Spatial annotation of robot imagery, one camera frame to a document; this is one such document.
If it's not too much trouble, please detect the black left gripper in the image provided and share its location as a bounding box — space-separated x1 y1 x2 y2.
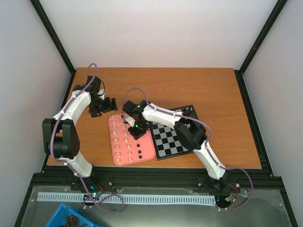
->
90 97 118 118

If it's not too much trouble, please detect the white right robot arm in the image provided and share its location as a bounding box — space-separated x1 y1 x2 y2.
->
123 100 230 192

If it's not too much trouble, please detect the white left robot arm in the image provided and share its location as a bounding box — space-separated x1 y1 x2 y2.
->
42 76 117 191

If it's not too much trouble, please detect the pink plastic tray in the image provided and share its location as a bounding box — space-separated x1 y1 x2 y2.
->
108 114 156 166

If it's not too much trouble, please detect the black and white chessboard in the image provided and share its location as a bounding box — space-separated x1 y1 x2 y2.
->
150 105 207 161

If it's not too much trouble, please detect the blue plastic bin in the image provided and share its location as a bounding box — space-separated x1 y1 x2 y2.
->
45 203 102 227

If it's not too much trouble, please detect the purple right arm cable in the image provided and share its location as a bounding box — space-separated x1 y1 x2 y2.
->
123 87 254 211

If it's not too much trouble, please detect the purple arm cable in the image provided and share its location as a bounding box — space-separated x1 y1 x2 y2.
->
49 63 125 215
123 87 254 211

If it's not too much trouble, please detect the black aluminium frame base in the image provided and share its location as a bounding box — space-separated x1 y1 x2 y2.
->
14 67 299 227

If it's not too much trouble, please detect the light blue cable duct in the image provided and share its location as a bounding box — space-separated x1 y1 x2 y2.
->
36 192 216 206

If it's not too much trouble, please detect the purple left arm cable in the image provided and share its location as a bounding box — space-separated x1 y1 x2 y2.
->
49 63 125 215

